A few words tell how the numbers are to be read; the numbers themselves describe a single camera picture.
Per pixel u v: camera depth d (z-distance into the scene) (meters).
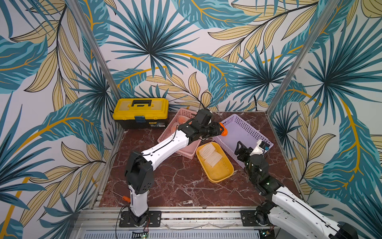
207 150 0.90
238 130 1.09
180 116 1.07
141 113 0.98
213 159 0.90
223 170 0.90
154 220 0.74
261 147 0.65
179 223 0.73
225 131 1.06
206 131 0.68
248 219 0.73
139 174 0.46
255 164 0.58
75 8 0.68
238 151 0.72
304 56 0.86
